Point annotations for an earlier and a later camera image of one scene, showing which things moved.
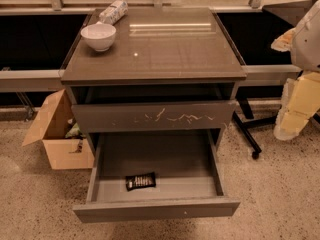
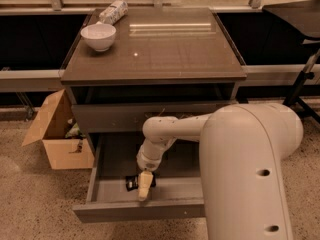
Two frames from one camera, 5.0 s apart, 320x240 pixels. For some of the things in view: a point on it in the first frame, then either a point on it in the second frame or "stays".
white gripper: [308, 42] to [148, 163]
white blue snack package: [114, 13] stays
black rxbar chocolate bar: [140, 181] stays
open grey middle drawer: [138, 175] stays
